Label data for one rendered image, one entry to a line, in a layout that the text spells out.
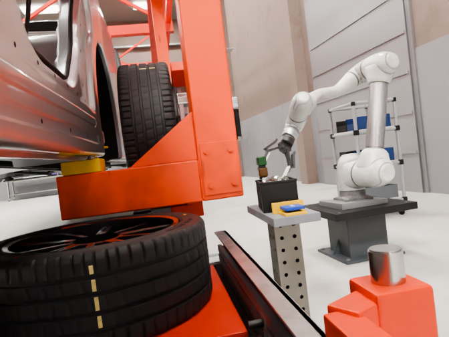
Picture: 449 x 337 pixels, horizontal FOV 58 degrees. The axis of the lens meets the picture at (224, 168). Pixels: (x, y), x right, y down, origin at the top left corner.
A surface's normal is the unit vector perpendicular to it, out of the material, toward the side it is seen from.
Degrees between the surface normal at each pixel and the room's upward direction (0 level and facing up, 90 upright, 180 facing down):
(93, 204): 90
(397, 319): 90
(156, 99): 72
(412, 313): 90
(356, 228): 90
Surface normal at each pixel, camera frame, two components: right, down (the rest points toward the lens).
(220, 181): 0.15, 0.01
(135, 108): 0.12, -0.21
